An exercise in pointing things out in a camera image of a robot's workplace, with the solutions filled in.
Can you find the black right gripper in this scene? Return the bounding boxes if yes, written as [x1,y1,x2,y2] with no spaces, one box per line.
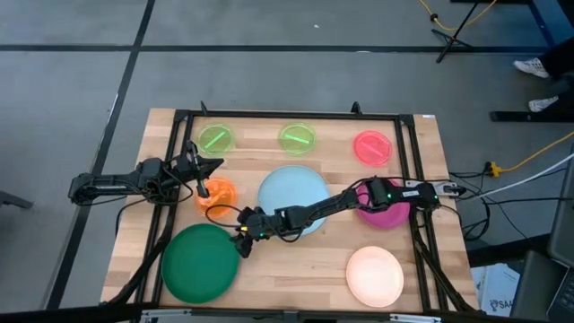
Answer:
[230,205,282,260]

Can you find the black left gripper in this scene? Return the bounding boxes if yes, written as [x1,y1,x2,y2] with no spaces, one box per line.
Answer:
[172,151,225,199]

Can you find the small orange translucent plate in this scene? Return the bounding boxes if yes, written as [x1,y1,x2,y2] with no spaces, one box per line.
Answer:
[194,177,239,221]

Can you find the peach plastic plate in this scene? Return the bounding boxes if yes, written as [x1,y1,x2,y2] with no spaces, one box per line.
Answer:
[345,245,405,309]

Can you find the small red translucent plate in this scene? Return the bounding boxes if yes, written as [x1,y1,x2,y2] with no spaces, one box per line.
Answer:
[352,129,394,168]

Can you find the small green translucent plate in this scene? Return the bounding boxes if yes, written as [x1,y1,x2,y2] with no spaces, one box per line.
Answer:
[196,122,237,158]
[278,121,317,157]

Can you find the large dark green plate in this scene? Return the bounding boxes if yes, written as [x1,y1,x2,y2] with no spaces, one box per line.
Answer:
[161,223,241,305]

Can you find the large light blue plate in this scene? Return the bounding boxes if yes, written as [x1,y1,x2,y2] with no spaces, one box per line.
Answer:
[257,164,332,237]

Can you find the silver aluminium extrusion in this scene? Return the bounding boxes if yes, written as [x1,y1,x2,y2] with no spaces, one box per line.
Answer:
[139,308,181,323]
[388,313,443,323]

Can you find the magenta plastic plate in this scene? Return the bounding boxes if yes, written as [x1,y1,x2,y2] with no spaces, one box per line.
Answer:
[356,179,412,231]

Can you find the grey chair leg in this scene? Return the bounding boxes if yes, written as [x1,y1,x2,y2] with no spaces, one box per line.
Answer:
[0,189,35,210]

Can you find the white printed cardboard box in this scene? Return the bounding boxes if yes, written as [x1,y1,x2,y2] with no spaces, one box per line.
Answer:
[470,263,522,318]

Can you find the black tripod stand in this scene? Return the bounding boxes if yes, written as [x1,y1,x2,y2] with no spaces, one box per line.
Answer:
[430,0,481,65]

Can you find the black floor bar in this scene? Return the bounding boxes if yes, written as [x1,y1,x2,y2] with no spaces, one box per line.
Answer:
[489,109,574,124]

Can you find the grey computer case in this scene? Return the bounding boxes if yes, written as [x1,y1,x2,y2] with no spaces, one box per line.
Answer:
[509,145,574,323]

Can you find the person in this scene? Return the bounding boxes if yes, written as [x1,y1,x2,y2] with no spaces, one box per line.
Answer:
[512,38,574,114]

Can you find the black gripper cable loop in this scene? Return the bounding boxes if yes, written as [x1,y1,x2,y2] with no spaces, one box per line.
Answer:
[204,203,247,231]

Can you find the black metal table frame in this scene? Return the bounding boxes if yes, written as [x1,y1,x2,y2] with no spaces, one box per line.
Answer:
[100,100,481,318]

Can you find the black cable bundle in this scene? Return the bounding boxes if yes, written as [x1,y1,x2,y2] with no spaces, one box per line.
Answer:
[411,211,477,313]
[106,210,177,307]

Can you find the black floor cables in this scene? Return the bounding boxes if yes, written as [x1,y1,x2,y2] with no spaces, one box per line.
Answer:
[448,166,574,244]

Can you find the yellow extension cable with plug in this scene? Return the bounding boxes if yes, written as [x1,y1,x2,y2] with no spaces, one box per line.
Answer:
[486,130,574,178]

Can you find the thin yellow cable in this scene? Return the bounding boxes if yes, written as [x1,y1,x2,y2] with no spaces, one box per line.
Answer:
[416,0,499,33]

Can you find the white cable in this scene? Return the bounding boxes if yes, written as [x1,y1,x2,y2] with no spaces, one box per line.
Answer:
[461,152,574,201]

